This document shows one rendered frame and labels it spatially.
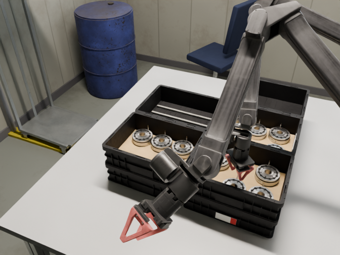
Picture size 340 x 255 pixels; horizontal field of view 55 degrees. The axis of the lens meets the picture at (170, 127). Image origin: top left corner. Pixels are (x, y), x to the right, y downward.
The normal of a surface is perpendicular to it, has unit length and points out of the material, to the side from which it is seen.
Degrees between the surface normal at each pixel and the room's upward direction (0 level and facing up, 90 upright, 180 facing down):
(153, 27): 90
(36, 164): 0
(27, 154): 0
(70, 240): 0
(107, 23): 90
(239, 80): 39
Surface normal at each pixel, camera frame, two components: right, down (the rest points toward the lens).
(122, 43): 0.68, 0.45
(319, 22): -0.34, 0.00
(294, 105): 0.00, -0.79
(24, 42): 0.92, 0.24
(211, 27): -0.39, 0.56
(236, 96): -0.19, -0.26
